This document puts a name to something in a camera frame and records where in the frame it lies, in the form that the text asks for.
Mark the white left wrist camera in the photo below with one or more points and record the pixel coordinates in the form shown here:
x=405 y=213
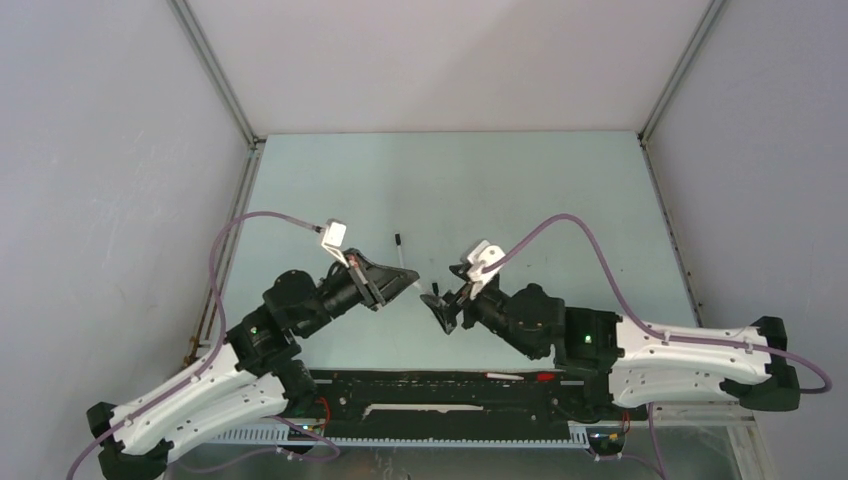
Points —
x=332 y=236

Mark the aluminium frame rail left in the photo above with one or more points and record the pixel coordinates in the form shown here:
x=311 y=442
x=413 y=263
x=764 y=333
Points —
x=239 y=182

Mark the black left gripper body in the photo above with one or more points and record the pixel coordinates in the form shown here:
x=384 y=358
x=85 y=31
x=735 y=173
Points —
x=356 y=274

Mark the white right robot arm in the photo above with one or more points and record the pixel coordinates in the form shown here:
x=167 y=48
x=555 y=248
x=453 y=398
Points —
x=627 y=366

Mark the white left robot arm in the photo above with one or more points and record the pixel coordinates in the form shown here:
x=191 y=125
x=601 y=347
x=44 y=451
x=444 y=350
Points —
x=253 y=373

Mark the aluminium frame rail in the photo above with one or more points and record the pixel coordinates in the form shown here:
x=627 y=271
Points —
x=239 y=182
x=697 y=41

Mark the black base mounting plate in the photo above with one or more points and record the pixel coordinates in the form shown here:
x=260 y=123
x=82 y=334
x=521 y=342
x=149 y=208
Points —
x=446 y=406

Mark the white pen red cap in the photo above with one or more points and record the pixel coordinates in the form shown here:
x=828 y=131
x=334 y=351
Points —
x=531 y=377

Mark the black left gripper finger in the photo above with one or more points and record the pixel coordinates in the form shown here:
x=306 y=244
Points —
x=391 y=283
x=381 y=262

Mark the aluminium frame rail right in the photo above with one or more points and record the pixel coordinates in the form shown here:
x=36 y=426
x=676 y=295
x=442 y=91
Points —
x=697 y=41

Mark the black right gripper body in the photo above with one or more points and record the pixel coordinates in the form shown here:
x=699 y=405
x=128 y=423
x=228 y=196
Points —
x=470 y=306

